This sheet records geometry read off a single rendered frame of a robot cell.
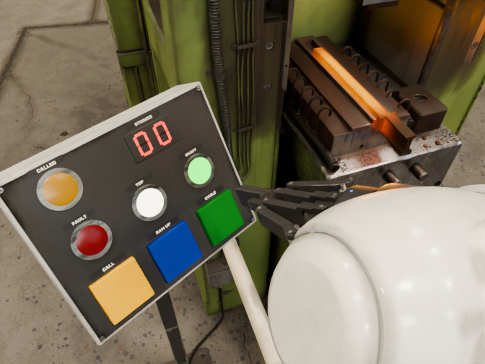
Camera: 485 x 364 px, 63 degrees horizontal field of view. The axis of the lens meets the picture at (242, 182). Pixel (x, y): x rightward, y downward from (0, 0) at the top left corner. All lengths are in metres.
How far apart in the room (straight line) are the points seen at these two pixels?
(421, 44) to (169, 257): 0.87
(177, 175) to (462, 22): 0.82
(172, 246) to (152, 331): 1.09
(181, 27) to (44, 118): 2.14
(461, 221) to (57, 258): 0.51
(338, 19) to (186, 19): 0.69
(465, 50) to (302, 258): 1.11
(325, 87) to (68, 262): 0.74
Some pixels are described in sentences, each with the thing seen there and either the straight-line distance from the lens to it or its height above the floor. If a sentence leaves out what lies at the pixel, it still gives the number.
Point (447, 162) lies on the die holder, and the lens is 1.15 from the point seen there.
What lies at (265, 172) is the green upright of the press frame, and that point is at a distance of 1.12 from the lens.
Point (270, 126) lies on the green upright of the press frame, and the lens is 1.01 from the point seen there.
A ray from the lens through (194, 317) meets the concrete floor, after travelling 1.72.
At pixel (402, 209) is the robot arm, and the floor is 1.42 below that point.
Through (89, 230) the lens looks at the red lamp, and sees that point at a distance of 0.60.
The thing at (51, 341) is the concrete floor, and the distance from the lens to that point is 1.83.
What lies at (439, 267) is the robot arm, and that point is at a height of 1.42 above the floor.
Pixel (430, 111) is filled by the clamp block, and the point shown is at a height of 0.98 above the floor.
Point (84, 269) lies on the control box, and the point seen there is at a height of 1.06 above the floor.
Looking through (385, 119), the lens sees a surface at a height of 1.01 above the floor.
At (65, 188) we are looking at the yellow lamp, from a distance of 0.58.
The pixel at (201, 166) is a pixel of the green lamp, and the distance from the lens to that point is 0.66.
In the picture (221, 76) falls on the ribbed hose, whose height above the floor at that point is 1.11.
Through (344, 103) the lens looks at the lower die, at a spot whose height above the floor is 0.99.
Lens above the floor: 1.55
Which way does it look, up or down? 46 degrees down
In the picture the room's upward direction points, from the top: straight up
